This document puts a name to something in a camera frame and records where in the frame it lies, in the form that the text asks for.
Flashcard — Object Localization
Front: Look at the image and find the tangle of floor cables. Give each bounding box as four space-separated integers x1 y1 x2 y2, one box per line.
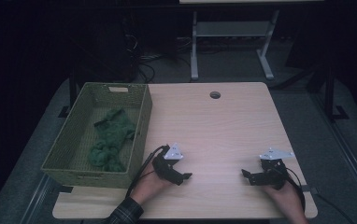
123 34 193 83

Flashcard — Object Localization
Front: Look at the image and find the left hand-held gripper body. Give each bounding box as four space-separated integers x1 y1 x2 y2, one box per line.
152 142 185 183

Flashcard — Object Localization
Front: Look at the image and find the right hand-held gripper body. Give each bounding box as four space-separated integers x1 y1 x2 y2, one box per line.
254 147 294 190

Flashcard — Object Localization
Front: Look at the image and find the white metal table frame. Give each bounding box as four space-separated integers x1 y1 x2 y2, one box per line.
190 8 280 81

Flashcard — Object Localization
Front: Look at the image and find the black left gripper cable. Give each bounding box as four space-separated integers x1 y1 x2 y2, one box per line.
125 145 170 199

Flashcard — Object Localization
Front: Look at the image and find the black floor cable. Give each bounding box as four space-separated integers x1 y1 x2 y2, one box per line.
315 192 355 224

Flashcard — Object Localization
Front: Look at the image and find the person's right hand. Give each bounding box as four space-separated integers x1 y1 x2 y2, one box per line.
262 180 309 224

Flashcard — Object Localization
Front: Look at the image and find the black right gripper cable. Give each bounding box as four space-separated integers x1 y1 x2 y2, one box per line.
283 167 307 213

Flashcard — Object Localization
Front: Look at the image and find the person's left hand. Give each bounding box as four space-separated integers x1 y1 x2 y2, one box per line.
129 162 172 206

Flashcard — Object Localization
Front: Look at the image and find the metal floor rail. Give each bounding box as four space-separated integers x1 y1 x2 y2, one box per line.
21 174 54 224
310 92 357 216

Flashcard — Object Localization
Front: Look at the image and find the black metal stand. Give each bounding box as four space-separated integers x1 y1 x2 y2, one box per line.
58 71 79 119
304 62 350 122

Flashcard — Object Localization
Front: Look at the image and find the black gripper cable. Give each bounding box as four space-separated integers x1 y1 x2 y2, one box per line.
283 167 307 213
125 145 170 199

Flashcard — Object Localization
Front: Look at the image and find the grey tape strip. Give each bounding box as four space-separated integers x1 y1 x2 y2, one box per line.
294 184 320 195

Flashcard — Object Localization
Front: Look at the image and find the green woven basket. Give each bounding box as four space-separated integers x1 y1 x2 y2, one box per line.
40 81 153 189

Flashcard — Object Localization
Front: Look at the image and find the green knitted garment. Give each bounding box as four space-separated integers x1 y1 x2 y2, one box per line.
87 107 137 173

